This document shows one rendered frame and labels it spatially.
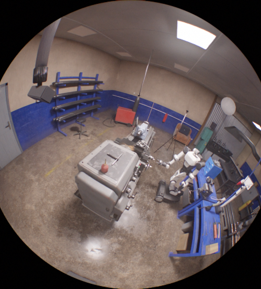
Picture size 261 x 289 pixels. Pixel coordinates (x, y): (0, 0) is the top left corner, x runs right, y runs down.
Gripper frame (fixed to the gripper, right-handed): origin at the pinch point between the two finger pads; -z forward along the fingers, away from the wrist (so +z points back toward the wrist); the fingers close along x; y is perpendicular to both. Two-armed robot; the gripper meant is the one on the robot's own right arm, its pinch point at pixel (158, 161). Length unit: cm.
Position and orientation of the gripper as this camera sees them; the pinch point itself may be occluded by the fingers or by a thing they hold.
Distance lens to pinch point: 211.9
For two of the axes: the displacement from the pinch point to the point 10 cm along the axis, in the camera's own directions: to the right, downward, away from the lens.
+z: 9.0, 4.1, -1.7
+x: -4.4, 8.7, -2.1
